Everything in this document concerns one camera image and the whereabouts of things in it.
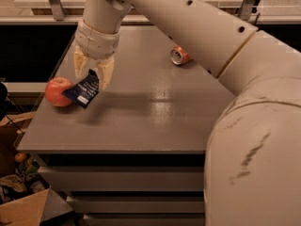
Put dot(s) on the small orange fruit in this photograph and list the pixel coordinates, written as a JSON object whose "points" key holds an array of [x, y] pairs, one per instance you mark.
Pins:
{"points": [[20, 158]]}

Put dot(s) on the cardboard box bottom left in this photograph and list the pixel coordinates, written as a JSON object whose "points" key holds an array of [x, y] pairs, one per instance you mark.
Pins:
{"points": [[26, 211]]}

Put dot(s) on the red apple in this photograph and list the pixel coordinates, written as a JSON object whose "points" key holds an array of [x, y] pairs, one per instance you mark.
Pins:
{"points": [[54, 89]]}

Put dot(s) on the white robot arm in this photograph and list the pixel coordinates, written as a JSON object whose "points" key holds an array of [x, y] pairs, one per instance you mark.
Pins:
{"points": [[252, 173]]}

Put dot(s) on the dark blue rxbar wrapper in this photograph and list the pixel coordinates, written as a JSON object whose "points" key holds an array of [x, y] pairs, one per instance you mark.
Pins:
{"points": [[84, 91]]}

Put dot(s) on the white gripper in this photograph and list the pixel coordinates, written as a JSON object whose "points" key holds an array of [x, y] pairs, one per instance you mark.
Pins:
{"points": [[95, 42]]}

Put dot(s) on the crushed red soda can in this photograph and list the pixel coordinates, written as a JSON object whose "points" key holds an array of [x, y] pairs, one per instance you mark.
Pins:
{"points": [[179, 56]]}

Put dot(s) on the grey drawer cabinet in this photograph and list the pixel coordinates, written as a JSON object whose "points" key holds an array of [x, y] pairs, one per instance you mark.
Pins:
{"points": [[135, 156]]}

